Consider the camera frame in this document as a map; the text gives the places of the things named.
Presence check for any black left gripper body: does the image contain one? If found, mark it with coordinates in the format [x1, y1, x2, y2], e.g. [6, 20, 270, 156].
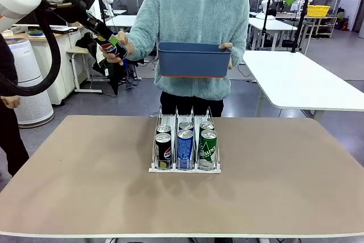
[58, 0, 96, 24]

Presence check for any black Pepsi can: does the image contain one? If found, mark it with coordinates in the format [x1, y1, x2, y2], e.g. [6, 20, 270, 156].
[91, 32, 129, 59]
[156, 124, 172, 136]
[155, 133, 172, 169]

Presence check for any blue plastic bin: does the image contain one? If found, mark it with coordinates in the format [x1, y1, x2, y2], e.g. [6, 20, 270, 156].
[158, 42, 233, 79]

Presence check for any person's left forearm teal sleeve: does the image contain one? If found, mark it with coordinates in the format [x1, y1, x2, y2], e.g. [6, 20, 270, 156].
[224, 20, 251, 67]

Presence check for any person's right forearm teal sleeve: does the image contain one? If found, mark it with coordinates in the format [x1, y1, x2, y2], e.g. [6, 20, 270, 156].
[125, 12, 160, 61]

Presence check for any clear white can dispenser rack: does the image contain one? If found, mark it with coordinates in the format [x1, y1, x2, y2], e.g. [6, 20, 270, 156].
[148, 105, 222, 174]

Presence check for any person's right hand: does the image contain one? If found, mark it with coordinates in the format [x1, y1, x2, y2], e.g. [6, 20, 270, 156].
[99, 31, 135, 66]

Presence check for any person's left hand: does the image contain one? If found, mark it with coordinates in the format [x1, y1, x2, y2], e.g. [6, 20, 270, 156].
[218, 43, 234, 70]

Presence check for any bystander bare hand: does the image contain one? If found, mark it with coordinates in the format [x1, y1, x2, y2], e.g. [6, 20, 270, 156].
[0, 94, 21, 110]

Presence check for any black jacket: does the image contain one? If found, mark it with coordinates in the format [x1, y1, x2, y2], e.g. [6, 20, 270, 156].
[75, 32, 99, 56]

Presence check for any white background desk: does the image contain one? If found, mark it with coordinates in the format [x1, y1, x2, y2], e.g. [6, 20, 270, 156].
[105, 14, 140, 27]

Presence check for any black keyboard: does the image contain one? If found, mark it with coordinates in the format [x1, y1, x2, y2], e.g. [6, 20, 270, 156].
[49, 26, 79, 34]

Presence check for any yellow plastic crate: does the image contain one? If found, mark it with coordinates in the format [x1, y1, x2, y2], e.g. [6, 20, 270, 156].
[307, 5, 332, 18]

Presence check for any thick black tripod pole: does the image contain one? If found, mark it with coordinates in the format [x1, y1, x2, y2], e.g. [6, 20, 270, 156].
[291, 0, 312, 53]

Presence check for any thin black tripod pole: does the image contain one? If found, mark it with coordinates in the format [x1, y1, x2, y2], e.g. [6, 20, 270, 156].
[261, 0, 275, 49]

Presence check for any beige adjustable side table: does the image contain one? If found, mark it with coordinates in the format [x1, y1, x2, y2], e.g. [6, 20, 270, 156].
[67, 46, 103, 94]

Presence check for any white background table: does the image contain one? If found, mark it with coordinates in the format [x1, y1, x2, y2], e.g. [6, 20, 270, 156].
[249, 17, 299, 50]

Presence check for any cream garment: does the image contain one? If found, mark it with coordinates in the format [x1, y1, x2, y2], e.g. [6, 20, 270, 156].
[96, 52, 108, 69]

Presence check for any wooden low shelf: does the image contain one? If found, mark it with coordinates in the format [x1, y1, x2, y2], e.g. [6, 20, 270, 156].
[303, 15, 339, 39]

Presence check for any white office cabinet desk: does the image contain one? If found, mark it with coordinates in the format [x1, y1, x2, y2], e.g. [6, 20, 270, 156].
[42, 25, 86, 106]

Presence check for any large white side table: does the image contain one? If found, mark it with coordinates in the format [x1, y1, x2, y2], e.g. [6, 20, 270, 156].
[242, 51, 364, 123]

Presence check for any person in teal fleece jacket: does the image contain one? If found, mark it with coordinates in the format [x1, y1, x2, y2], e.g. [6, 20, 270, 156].
[125, 0, 251, 118]

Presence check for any white air purifier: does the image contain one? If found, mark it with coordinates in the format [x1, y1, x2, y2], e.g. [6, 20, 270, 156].
[5, 38, 55, 129]

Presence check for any blue Pocari Sweat can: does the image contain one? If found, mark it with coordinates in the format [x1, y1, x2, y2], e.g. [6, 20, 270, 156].
[177, 129, 195, 169]
[178, 121, 195, 132]

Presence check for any bystander in dark clothes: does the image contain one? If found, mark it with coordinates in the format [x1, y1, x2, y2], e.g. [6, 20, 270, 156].
[0, 34, 31, 177]

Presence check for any green Chilsung cider can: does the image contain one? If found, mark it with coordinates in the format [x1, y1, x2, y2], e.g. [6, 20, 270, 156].
[198, 129, 218, 169]
[199, 121, 216, 132]

